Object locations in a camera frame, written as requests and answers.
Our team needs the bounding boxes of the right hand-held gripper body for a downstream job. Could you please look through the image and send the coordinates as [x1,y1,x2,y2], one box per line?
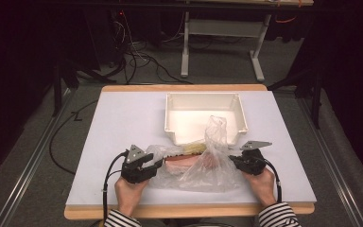
[237,140,273,177]

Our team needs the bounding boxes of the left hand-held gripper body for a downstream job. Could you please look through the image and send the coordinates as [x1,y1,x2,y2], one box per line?
[121,144,159,184]

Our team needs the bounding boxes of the red-brown food packet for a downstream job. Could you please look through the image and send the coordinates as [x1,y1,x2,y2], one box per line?
[164,153,204,174]

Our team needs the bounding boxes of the clear plastic bag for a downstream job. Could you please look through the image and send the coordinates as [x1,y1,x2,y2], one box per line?
[145,114,245,193]

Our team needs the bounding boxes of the yellow food packet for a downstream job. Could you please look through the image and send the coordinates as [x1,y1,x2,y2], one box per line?
[181,143,208,156]

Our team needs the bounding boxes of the cream plastic bin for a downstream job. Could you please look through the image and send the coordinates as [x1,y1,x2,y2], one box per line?
[164,92,250,147]

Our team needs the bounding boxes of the black metal stand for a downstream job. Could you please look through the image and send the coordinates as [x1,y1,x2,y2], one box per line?
[51,59,109,118]
[267,61,325,131]

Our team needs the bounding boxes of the right hand-held gripper black cable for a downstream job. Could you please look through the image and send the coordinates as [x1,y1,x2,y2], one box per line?
[262,158,283,203]

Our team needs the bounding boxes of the hand-held gripper black cable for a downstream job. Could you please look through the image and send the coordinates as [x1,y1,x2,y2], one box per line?
[101,150,130,227]
[262,158,283,203]

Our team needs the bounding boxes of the left hand-held gripper black cable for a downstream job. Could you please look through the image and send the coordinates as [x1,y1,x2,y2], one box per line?
[101,150,130,227]

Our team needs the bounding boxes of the metal floor rail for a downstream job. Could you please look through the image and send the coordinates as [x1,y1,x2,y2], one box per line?
[296,94,363,227]
[0,88,78,227]

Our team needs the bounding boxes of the black floor cable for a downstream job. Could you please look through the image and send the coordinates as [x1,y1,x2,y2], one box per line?
[48,99,99,176]

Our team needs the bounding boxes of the bundle of floor cables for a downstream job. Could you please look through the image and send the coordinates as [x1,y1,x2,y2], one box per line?
[107,9,194,86]

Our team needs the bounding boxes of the white metal desk frame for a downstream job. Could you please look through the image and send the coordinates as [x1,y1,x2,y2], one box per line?
[180,0,315,83]

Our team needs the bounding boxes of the orange cable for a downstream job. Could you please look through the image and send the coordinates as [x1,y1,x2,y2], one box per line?
[275,15,298,25]

